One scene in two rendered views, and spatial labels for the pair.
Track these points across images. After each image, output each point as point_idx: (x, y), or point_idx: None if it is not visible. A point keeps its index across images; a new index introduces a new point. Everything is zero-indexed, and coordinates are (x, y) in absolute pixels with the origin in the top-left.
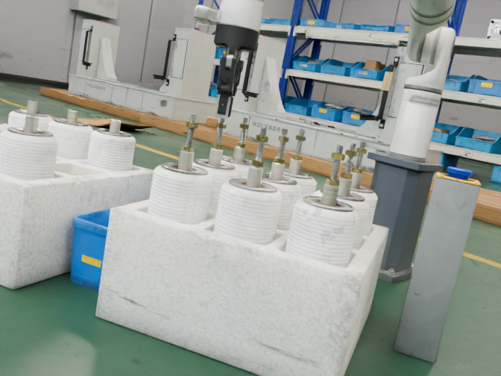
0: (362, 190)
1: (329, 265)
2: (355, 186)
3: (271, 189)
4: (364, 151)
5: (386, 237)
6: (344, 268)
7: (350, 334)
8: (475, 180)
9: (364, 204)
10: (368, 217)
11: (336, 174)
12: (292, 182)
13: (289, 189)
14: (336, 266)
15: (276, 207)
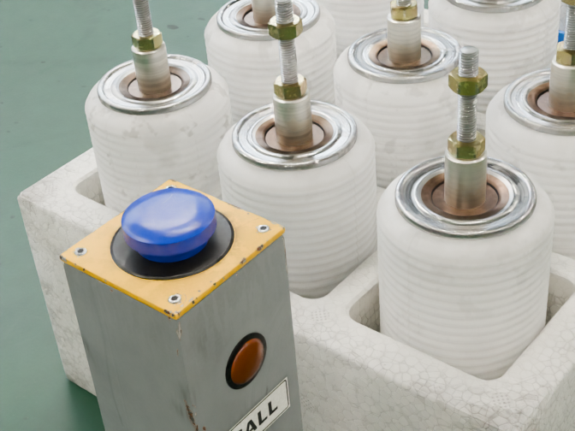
0: (398, 193)
1: (81, 169)
2: (444, 186)
3: (225, 26)
4: (452, 84)
5: (457, 428)
6: (69, 185)
7: (64, 304)
8: (168, 298)
9: (230, 162)
10: (388, 284)
11: (137, 24)
12: (378, 72)
13: (337, 73)
14: (77, 178)
15: (217, 64)
